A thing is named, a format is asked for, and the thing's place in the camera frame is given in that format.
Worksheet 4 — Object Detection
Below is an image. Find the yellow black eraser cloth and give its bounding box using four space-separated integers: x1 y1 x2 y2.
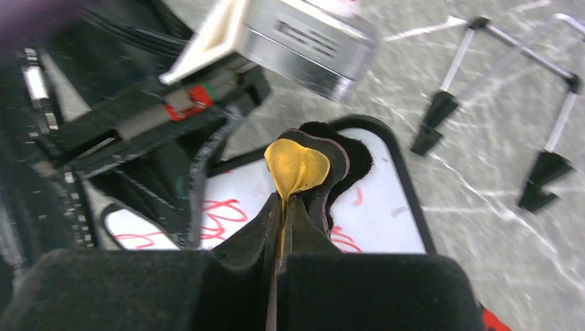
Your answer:
264 121 373 237

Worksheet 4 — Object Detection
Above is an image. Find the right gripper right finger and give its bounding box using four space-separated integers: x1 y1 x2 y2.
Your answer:
276 198 484 330

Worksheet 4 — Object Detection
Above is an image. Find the red-handled adjustable wrench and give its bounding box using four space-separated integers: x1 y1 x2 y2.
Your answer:
482 306 511 331

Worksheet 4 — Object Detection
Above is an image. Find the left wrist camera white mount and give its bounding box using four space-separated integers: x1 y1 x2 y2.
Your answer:
159 1 379 103

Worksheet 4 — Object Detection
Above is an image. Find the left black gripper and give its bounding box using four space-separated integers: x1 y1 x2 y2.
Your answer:
1 1 270 256

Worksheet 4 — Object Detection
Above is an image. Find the black wire whiteboard stand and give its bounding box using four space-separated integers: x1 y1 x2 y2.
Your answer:
410 13 585 214

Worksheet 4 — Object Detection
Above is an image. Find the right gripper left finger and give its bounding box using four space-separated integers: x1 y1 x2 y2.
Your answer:
0 192 279 331

